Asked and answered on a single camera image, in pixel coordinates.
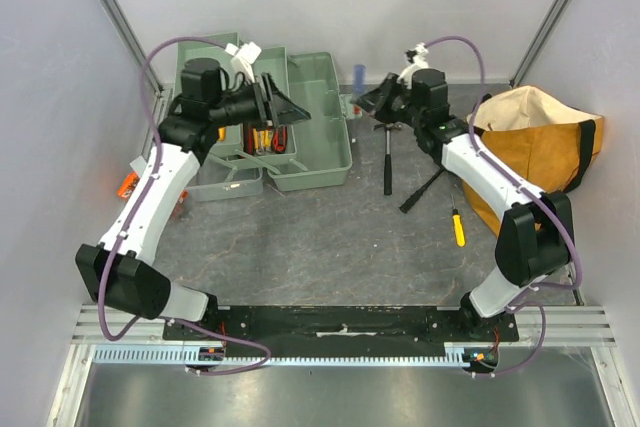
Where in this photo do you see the green translucent tool box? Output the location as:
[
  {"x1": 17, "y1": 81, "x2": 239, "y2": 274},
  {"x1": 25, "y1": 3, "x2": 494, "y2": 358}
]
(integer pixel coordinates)
[{"x1": 175, "y1": 33, "x2": 355, "y2": 202}]

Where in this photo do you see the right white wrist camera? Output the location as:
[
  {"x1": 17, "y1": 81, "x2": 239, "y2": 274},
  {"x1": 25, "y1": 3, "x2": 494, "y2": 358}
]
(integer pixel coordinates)
[{"x1": 397, "y1": 42, "x2": 429, "y2": 88}]

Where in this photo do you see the yellow black utility knife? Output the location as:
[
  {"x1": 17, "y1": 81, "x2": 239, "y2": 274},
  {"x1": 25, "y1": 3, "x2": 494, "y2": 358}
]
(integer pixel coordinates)
[
  {"x1": 252, "y1": 129, "x2": 265, "y2": 155},
  {"x1": 263, "y1": 129, "x2": 275, "y2": 151}
]

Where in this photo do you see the orange screw box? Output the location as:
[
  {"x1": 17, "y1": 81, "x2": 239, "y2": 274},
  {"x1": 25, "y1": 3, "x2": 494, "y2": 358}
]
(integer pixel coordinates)
[{"x1": 117, "y1": 172, "x2": 188, "y2": 218}]

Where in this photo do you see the aluminium rail frame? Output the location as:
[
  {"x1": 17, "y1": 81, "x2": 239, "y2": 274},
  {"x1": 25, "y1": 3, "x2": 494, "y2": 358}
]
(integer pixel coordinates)
[{"x1": 48, "y1": 303, "x2": 639, "y2": 426}]

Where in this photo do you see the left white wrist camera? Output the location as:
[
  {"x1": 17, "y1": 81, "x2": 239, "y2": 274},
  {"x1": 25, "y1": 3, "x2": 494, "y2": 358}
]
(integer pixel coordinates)
[{"x1": 225, "y1": 42, "x2": 262, "y2": 83}]

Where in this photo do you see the black long tool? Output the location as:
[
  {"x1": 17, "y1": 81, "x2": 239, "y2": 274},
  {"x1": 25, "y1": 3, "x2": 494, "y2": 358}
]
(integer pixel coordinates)
[{"x1": 399, "y1": 167, "x2": 445, "y2": 214}]

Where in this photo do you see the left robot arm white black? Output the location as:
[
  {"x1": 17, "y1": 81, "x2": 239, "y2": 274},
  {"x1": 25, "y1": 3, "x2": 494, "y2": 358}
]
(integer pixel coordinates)
[{"x1": 75, "y1": 58, "x2": 311, "y2": 340}]

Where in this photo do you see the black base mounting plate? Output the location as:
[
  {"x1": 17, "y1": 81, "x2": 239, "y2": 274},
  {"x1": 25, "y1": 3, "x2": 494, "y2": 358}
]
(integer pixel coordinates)
[{"x1": 162, "y1": 305, "x2": 519, "y2": 354}]

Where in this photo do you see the hammer black handle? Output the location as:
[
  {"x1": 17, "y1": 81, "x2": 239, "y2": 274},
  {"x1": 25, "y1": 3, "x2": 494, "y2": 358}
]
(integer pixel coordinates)
[{"x1": 373, "y1": 123, "x2": 402, "y2": 196}]

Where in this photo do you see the blue grey cable duct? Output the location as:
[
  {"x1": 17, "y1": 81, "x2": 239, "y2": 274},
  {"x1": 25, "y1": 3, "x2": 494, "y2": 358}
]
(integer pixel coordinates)
[{"x1": 93, "y1": 344, "x2": 470, "y2": 368}]

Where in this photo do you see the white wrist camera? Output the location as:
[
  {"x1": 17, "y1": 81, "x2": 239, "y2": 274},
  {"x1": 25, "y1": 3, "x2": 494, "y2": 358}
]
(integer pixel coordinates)
[
  {"x1": 225, "y1": 42, "x2": 262, "y2": 83},
  {"x1": 397, "y1": 42, "x2": 429, "y2": 88}
]

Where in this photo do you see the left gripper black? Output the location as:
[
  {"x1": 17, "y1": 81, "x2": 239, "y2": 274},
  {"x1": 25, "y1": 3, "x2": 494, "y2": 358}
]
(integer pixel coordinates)
[{"x1": 210, "y1": 72, "x2": 311, "y2": 133}]

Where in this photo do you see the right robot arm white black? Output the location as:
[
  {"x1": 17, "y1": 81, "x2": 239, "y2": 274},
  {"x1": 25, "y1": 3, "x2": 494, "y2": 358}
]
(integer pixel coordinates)
[{"x1": 355, "y1": 68, "x2": 576, "y2": 341}]

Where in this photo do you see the mustard canvas tote bag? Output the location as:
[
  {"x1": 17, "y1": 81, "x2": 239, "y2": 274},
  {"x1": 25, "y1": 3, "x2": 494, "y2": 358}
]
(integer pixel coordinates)
[{"x1": 459, "y1": 84, "x2": 607, "y2": 241}]

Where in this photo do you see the clear plastic screw box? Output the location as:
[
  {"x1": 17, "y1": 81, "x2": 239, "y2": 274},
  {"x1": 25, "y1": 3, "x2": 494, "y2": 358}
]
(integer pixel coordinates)
[{"x1": 130, "y1": 156, "x2": 147, "y2": 177}]

